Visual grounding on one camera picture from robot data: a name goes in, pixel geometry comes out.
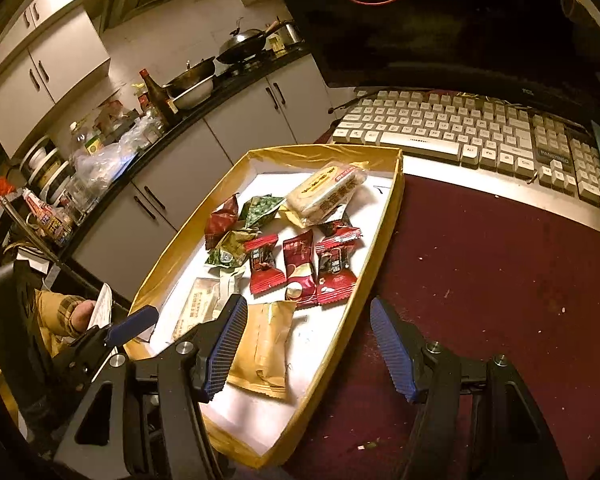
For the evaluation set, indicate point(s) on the dark red white snack packet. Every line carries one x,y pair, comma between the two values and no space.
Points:
300,265

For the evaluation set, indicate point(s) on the tan snack packet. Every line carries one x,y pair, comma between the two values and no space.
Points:
265,345

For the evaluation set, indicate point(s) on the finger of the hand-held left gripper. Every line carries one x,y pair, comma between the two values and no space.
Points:
132,322

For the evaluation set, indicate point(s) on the beige grey keyboard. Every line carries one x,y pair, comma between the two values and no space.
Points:
455,130

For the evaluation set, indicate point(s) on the green snack packet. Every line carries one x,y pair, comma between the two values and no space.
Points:
260,210

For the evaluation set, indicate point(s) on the steel pot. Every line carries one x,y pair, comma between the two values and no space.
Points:
291,35

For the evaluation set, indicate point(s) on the beige bread packet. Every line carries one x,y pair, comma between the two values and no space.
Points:
325,190

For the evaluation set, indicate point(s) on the red black snack packet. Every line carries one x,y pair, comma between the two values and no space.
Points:
337,230
336,275

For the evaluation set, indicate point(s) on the white wall cabinet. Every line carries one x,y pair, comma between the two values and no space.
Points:
55,60

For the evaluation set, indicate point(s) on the steel bowl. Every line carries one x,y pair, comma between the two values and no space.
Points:
195,95

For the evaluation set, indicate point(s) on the white kitchen base cabinet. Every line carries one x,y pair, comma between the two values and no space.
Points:
180,160

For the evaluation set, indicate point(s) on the clear plastic bag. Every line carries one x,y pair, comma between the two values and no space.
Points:
112,152

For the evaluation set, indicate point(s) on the small white snack packet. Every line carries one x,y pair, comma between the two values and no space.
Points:
230,285

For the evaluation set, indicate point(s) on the yellow-green snack packet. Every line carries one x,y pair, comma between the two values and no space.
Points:
230,250

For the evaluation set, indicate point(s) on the red picture snack packet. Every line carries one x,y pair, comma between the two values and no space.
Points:
265,270

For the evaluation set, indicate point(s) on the black wok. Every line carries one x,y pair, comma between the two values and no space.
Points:
242,42

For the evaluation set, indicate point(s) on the dark sauce bottle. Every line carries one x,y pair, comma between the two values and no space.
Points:
155,97

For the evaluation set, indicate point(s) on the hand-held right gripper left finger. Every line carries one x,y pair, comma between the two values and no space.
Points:
225,345

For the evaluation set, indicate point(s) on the stack of white bowls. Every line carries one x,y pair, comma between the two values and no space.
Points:
45,165

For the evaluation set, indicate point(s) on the gold cardboard box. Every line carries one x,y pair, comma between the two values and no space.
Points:
260,420

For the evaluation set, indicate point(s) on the white translucent snack packet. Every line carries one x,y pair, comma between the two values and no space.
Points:
197,305

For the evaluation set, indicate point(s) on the person's left forearm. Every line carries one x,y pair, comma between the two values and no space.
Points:
60,310

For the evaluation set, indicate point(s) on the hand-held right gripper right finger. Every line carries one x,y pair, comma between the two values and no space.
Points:
390,350

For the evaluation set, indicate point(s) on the white paper sheet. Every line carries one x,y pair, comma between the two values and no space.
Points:
101,305

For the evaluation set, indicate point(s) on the red label food packet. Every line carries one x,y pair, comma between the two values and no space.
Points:
50,217

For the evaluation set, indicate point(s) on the black monitor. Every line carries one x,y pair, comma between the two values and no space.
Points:
480,35

